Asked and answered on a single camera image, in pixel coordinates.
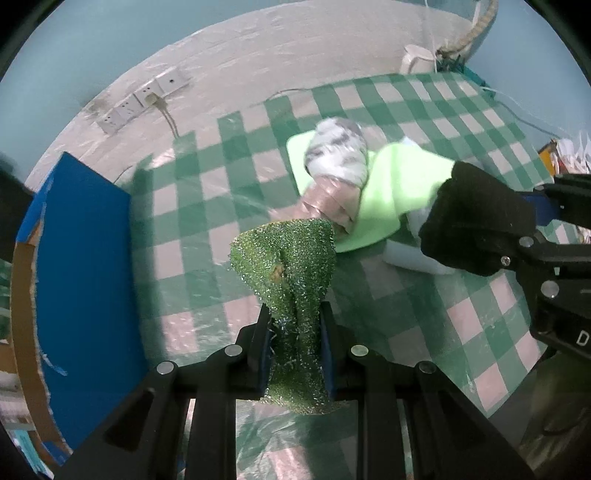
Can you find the beige corrugated hose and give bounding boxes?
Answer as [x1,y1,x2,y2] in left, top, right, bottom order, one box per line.
[435,0,501,56]

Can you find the white wall socket strip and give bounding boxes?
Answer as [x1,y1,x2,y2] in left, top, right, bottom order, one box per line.
[96,67,189,135]

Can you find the black cloth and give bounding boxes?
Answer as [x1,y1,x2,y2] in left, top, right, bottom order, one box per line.
[419,162,536,277]

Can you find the white charging cable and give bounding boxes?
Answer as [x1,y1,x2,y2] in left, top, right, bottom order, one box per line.
[479,82,560,139]

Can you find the neon green foam sheet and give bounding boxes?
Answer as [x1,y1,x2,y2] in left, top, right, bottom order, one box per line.
[287,127,454,253]

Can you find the white plastic bag pile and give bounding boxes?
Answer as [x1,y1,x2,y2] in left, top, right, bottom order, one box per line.
[552,131,591,174]

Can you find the grey plug and cable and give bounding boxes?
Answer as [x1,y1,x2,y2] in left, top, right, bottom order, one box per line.
[143,93,181,139]

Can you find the green checkered plastic tablecloth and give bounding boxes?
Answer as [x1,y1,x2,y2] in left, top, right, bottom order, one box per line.
[116,73,549,414]

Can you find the camouflage wrapped bundle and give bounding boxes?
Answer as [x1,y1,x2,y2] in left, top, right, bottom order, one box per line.
[290,117,369,236]

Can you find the green bubble wrap sheet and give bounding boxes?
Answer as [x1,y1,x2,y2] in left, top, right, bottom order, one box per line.
[229,218,335,415]

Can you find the yellow sign board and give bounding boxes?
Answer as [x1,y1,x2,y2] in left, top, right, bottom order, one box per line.
[538,139,560,176]

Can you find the blue cardboard box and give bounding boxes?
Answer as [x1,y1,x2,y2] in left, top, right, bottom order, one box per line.
[10,153,148,469]

